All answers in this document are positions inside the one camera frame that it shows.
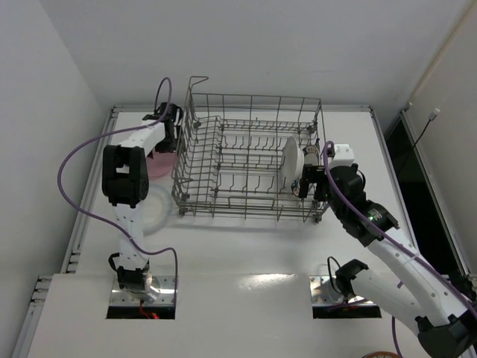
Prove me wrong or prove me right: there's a white plate with green rim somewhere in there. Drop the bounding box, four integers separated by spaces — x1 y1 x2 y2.
291 145 320 198

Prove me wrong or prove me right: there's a white deep plate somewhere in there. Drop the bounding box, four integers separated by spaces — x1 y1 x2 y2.
280 136 304 192

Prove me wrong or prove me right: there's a pink plate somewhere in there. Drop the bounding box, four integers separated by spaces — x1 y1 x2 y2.
146 152 176 179

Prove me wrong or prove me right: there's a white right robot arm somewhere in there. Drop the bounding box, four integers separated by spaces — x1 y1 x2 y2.
298 163 476 357

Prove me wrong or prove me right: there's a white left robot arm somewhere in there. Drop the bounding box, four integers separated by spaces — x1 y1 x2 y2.
101 102 183 295

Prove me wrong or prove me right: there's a brown rimmed bowl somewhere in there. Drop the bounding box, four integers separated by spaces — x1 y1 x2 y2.
362 351 400 358

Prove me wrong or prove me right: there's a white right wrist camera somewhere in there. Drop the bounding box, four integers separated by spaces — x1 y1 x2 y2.
326 144 355 169

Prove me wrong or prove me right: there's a metal wire dish rack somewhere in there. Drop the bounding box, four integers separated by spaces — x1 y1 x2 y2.
172 76 327 222

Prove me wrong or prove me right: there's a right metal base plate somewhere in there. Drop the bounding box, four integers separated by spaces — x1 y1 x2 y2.
309 275 375 307

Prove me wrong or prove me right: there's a metal base plate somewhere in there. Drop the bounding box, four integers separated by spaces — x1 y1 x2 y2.
309 275 375 307
109 276 175 307

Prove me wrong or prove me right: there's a black cable with white plug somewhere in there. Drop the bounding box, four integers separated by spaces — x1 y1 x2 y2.
394 108 440 176

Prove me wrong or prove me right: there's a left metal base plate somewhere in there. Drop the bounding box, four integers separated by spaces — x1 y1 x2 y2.
109 276 175 307

